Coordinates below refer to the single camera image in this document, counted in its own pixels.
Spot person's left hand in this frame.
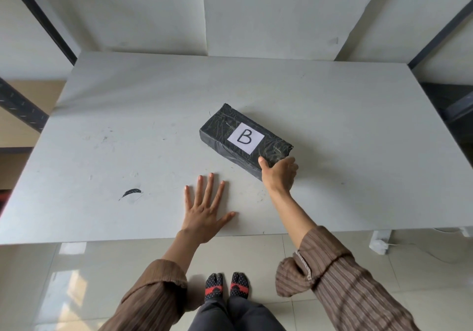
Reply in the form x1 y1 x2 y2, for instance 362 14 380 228
184 173 236 245

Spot black diamond plate beam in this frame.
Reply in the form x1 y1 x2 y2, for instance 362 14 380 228
0 77 50 134

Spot black metal frame beam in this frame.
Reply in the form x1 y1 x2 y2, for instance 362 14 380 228
2 0 78 66
408 0 473 70

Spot person's right hand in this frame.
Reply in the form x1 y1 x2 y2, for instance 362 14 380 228
257 156 299 195

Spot person's right dotted black sock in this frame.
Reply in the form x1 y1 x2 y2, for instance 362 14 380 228
229 272 250 300

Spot person's dotted black sock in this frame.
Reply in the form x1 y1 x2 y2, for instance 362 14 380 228
204 272 225 304
229 272 250 300

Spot person's right forearm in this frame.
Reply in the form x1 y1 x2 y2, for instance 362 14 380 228
266 188 422 331

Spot person's left dotted black sock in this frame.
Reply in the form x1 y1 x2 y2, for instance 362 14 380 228
204 272 225 304

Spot small black scrap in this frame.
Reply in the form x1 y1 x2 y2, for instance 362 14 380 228
118 188 143 201

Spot black box white label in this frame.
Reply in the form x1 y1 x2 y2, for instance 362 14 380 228
199 103 295 182

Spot person's left forearm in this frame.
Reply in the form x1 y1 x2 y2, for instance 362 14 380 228
98 229 203 331

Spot person's grey trousers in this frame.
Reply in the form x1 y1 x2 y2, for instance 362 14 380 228
188 296 287 331

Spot white cable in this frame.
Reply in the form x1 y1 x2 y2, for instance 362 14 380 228
384 227 473 265

